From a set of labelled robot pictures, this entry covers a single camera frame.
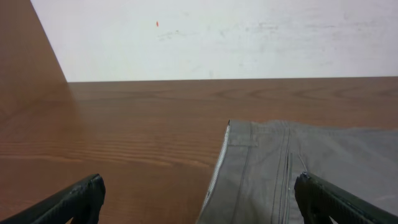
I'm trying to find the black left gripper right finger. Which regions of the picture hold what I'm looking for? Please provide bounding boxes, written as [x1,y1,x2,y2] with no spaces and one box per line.
[294,172,397,224]

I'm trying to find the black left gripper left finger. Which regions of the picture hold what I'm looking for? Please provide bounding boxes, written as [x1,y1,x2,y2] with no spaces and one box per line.
[1,174,106,224]

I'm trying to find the grey shorts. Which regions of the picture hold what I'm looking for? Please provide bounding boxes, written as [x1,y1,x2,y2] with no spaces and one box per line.
[197,120,397,223]

